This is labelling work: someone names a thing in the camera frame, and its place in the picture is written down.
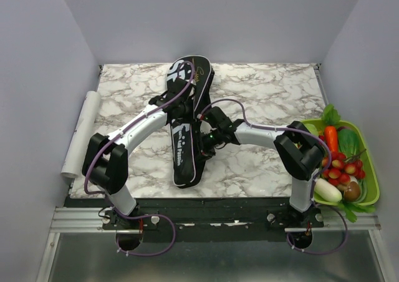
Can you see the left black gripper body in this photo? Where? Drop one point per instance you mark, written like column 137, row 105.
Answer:
column 186, row 115

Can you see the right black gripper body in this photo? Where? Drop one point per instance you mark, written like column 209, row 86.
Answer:
column 206, row 143

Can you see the black racket bag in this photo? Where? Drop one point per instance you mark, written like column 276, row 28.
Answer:
column 188, row 162

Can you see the white shuttlecock tube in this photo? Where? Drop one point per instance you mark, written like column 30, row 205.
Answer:
column 78, row 146

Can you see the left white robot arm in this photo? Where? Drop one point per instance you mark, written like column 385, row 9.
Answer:
column 106, row 159

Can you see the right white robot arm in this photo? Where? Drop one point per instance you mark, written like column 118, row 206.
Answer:
column 300, row 152

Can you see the orange carrot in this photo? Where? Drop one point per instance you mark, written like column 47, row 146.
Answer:
column 331, row 138

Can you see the white radish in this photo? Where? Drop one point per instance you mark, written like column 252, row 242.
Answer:
column 328, row 192

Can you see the red cherry tomatoes bunch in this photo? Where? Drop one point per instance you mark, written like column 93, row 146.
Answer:
column 344, row 169

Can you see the dark green leafy vegetable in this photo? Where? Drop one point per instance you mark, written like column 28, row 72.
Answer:
column 349, row 143

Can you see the brown mushroom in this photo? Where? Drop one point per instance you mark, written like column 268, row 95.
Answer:
column 352, row 192

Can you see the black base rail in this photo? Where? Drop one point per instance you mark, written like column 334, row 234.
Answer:
column 212, row 220

